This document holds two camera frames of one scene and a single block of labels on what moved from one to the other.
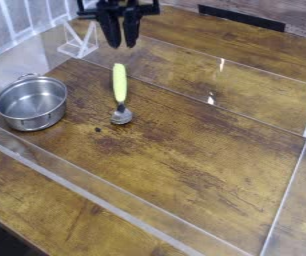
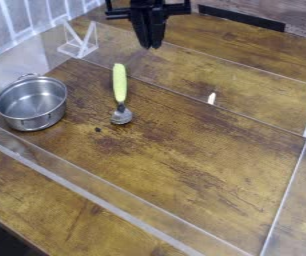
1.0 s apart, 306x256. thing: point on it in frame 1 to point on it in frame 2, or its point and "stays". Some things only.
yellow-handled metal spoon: [121, 115] stays
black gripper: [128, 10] to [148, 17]
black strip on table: [243, 17] stays
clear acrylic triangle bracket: [78, 46] stays
